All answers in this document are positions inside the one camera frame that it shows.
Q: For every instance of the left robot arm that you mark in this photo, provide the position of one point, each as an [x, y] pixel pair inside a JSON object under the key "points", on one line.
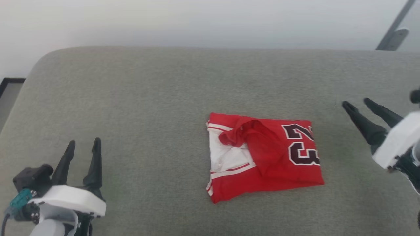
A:
{"points": [[49, 228]]}

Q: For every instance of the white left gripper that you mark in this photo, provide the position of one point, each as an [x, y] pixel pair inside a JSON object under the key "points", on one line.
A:
{"points": [[69, 198]]}

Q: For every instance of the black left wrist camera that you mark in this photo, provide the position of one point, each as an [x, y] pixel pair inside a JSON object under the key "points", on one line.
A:
{"points": [[32, 178]]}

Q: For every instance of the grey metal bar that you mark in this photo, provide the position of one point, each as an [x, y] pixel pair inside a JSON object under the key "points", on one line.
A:
{"points": [[395, 23]]}

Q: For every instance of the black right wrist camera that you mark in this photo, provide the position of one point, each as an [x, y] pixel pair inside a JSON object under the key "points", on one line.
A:
{"points": [[416, 96]]}

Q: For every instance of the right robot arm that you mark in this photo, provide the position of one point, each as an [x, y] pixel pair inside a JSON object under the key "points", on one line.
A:
{"points": [[410, 165]]}

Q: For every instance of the red white jersey garment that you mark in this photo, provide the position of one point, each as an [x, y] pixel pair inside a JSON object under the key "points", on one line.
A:
{"points": [[279, 164]]}

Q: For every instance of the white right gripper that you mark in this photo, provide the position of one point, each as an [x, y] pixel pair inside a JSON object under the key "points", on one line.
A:
{"points": [[400, 137]]}

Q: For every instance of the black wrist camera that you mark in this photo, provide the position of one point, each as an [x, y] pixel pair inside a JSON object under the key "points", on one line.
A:
{"points": [[32, 178], [416, 96]]}

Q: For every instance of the black framed panel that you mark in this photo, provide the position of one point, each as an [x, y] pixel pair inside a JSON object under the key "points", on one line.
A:
{"points": [[13, 79]]}

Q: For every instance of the grey paddle-shaped metal bracket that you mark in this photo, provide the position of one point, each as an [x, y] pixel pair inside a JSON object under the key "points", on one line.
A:
{"points": [[396, 38]]}

